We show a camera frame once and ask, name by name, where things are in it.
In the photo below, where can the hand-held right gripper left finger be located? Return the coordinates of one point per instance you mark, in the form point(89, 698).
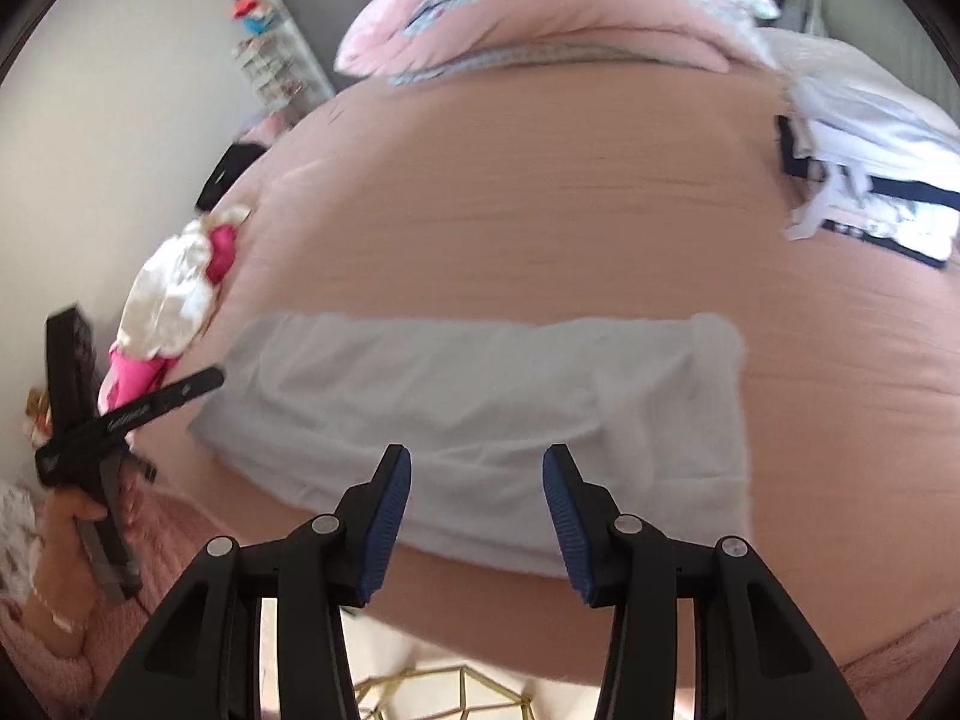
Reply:
point(386, 532)

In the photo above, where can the black bag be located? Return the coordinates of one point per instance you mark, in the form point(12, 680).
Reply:
point(229, 172)

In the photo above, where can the red blue plush toy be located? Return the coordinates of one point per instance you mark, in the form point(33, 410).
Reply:
point(253, 15)

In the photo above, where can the hot pink garment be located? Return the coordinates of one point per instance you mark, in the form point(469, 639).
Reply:
point(131, 379)

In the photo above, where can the person's left forearm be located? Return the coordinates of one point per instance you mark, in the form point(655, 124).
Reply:
point(52, 604)

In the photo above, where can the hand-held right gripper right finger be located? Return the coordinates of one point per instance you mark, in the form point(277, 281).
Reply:
point(566, 532)

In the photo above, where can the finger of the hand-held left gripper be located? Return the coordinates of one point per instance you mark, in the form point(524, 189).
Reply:
point(191, 384)

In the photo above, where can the white shelf rack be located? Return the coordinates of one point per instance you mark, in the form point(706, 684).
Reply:
point(277, 67)

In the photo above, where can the cream garment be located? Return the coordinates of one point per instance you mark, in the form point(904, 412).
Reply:
point(169, 300)

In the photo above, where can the white shirt navy trim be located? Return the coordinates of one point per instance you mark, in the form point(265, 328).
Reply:
point(465, 390)

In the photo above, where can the white pillow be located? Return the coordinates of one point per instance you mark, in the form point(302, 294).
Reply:
point(862, 60)

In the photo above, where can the pink checked duvet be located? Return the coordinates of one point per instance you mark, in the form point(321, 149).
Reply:
point(390, 30)

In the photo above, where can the stack of folded clothes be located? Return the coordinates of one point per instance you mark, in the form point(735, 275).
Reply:
point(870, 135)

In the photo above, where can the pink round bed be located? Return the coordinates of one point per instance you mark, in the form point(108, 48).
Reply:
point(562, 225)

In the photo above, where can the person's left hand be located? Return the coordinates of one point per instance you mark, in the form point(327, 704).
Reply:
point(64, 547)

